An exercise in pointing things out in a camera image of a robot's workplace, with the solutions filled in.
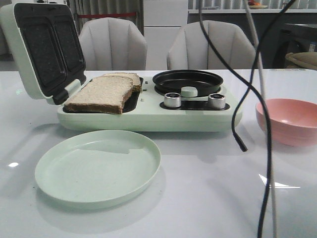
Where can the bread slice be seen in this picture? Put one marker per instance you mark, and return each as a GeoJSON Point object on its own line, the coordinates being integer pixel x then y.
{"type": "Point", "coordinates": [137, 85]}
{"type": "Point", "coordinates": [104, 94]}

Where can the pink bowl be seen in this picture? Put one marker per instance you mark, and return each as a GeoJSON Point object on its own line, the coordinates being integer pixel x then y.
{"type": "Point", "coordinates": [293, 122]}

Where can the green breakfast maker lid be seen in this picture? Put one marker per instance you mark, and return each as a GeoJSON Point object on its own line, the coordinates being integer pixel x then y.
{"type": "Point", "coordinates": [44, 43]}

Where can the green breakfast maker base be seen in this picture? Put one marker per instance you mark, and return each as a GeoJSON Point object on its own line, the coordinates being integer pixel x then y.
{"type": "Point", "coordinates": [148, 115]}

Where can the left silver control knob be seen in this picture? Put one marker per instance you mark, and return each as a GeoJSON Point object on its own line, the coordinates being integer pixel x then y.
{"type": "Point", "coordinates": [172, 100]}

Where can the silver control knob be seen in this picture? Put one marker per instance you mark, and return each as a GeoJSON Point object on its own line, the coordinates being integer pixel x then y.
{"type": "Point", "coordinates": [216, 101]}
{"type": "Point", "coordinates": [172, 100]}

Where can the black round frying pan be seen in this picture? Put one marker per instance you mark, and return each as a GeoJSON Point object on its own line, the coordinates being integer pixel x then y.
{"type": "Point", "coordinates": [173, 80]}

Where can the right silver control knob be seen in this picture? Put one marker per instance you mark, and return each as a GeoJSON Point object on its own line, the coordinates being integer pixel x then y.
{"type": "Point", "coordinates": [216, 101]}

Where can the right grey upholstered chair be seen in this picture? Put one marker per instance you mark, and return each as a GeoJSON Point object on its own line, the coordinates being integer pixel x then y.
{"type": "Point", "coordinates": [191, 50]}

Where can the grey upholstered chair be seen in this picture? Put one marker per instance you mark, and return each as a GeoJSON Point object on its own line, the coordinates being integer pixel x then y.
{"type": "Point", "coordinates": [191, 50]}
{"type": "Point", "coordinates": [113, 44]}

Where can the light green plate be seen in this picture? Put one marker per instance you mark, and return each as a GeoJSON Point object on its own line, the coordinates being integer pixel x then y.
{"type": "Point", "coordinates": [98, 169]}

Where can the left grey upholstered chair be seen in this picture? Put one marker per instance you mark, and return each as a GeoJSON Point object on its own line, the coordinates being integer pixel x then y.
{"type": "Point", "coordinates": [113, 44]}

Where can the white cabinet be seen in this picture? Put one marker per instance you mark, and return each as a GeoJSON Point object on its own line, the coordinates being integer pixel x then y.
{"type": "Point", "coordinates": [162, 20]}

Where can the red barrier belt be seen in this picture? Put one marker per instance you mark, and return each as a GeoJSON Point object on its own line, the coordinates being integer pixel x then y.
{"type": "Point", "coordinates": [114, 15]}

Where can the dark grey counter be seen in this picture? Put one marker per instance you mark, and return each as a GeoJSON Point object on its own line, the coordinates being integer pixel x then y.
{"type": "Point", "coordinates": [295, 31]}

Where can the fruit plate on counter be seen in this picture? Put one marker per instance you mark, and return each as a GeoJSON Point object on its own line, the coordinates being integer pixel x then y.
{"type": "Point", "coordinates": [256, 5]}

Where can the tan cushion at right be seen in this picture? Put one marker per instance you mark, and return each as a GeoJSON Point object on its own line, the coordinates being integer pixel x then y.
{"type": "Point", "coordinates": [306, 60]}

